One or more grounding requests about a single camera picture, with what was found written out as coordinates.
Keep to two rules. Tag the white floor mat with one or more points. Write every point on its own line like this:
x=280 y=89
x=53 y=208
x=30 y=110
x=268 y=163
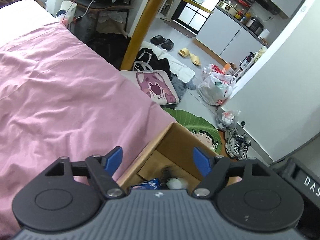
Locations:
x=184 y=73

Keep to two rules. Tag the blue tissue pack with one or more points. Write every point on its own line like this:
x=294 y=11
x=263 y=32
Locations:
x=152 y=184

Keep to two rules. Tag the brown cardboard box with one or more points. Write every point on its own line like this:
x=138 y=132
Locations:
x=173 y=147

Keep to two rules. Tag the black spray bottle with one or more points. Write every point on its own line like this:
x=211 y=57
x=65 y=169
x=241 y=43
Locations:
x=246 y=61

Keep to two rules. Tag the left yellow slipper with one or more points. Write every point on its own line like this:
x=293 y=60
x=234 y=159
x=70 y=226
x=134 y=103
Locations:
x=184 y=52

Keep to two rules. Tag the grey fuzzy cloth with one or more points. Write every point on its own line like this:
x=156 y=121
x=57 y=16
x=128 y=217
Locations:
x=181 y=87

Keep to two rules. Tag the round yellow-legged table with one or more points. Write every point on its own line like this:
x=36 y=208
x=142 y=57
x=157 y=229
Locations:
x=142 y=27

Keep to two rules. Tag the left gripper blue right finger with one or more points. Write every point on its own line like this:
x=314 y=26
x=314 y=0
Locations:
x=214 y=171

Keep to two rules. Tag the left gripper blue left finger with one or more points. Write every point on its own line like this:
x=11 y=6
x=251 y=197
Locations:
x=101 y=169

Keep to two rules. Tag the green cartoon leaf rug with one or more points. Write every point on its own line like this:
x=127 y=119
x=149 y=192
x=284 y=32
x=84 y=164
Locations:
x=189 y=127

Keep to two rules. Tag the right grey sneaker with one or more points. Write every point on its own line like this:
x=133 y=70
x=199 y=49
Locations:
x=244 y=145

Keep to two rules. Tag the left black slipper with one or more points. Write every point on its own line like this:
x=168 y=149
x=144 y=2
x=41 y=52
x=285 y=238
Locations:
x=157 y=40

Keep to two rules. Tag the white small appliance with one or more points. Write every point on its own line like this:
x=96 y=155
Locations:
x=66 y=13

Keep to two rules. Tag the yellow slipper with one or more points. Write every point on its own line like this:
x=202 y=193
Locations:
x=184 y=52
x=195 y=59

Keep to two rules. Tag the white red shopping bag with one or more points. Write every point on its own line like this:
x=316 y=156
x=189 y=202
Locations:
x=216 y=87

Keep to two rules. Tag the grey sneaker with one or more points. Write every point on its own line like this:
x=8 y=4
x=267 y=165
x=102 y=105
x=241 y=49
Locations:
x=233 y=142
x=244 y=145

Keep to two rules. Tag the right black slipper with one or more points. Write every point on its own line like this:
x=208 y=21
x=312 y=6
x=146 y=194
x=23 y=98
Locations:
x=168 y=45

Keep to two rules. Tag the white kitchen cabinet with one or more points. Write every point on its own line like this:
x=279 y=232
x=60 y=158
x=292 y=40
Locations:
x=227 y=37

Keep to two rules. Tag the black slipper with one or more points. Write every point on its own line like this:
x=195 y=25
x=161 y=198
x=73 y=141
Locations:
x=168 y=45
x=157 y=40

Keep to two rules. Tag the pink bear laptop bag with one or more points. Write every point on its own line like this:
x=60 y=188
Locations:
x=156 y=84

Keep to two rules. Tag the pink bed sheet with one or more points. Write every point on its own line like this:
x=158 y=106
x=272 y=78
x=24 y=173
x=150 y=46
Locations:
x=60 y=98

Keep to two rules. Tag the left grey sneaker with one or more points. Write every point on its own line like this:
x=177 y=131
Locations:
x=233 y=142

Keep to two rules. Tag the right yellow slipper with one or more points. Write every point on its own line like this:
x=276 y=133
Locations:
x=195 y=59

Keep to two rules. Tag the small clear plastic bag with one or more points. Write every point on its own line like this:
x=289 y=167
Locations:
x=227 y=120

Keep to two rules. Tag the black clothes pile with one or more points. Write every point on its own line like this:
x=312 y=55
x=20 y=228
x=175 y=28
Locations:
x=147 y=56

